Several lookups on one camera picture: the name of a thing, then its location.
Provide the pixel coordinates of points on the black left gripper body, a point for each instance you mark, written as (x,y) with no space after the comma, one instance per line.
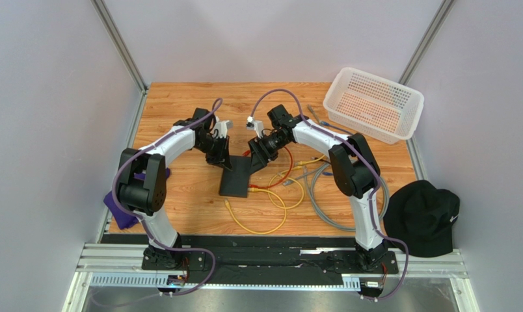
(214,147)

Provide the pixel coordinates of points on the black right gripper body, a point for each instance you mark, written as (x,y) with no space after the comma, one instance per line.
(260,151)

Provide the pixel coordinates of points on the black network switch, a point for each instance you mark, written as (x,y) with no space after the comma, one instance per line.
(235,181)

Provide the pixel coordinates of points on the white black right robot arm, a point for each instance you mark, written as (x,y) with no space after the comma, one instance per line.
(354,167)

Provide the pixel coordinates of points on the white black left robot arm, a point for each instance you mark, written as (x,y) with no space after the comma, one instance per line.
(140,185)

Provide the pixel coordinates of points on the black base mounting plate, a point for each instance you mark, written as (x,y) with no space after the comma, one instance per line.
(252,260)

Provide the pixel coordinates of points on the purple cloth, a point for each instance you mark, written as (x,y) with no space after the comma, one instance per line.
(122,219)

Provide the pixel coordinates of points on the white perforated plastic basket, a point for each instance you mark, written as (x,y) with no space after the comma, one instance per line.
(374,106)

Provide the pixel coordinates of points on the black bucket hat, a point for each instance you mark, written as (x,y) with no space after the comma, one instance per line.
(422,216)

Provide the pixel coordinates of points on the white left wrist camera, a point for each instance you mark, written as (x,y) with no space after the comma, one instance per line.
(221,128)

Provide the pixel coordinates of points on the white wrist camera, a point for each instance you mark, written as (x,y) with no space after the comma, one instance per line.
(221,128)
(255,125)

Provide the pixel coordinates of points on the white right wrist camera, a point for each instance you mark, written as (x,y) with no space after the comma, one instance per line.
(255,125)

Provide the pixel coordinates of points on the aluminium frame rail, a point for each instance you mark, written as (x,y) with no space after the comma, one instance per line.
(108,265)

